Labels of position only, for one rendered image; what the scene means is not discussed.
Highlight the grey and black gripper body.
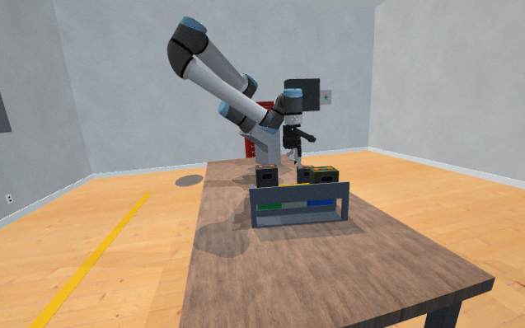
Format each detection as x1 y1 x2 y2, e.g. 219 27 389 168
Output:
283 124 301 149

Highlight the green bin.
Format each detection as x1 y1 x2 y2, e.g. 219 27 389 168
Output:
258 204 281 210

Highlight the blue open bin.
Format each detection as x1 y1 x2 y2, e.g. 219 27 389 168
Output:
307 199 333 206

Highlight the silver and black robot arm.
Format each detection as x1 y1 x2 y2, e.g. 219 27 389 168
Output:
167 16 302 134

